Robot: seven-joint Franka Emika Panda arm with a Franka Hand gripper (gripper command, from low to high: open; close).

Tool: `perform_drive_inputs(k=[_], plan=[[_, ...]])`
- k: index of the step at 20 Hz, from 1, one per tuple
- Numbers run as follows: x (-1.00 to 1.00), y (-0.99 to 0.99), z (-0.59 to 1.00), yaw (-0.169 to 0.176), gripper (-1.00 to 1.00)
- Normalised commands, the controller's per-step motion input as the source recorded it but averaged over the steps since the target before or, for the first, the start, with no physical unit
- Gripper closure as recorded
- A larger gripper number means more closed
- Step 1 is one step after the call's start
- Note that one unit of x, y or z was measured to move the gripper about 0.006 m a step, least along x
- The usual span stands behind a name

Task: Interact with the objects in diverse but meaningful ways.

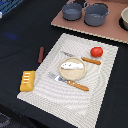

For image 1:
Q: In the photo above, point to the brown toy sausage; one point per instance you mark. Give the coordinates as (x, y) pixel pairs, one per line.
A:
(40, 57)

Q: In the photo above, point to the white woven placemat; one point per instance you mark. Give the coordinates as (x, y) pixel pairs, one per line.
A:
(77, 107)

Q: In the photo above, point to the brown wooden board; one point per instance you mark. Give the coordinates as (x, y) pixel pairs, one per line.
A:
(110, 29)

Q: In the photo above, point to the red toy tomato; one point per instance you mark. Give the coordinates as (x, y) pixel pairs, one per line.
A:
(96, 51)

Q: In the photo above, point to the large grey pot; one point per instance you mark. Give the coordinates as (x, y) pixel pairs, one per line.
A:
(95, 14)

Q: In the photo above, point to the wooden handled fork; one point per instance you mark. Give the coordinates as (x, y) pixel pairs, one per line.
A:
(58, 78)

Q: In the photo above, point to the round wooden plate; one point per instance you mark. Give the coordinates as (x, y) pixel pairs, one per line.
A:
(73, 74)

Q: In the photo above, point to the orange toy bread loaf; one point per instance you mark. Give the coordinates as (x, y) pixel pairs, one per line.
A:
(27, 82)

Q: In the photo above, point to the small grey pot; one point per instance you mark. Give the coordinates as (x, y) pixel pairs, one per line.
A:
(72, 11)

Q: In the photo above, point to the beige bowl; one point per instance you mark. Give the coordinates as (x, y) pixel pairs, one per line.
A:
(124, 16)

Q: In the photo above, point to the wooden handled knife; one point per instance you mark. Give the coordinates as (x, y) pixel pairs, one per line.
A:
(83, 58)

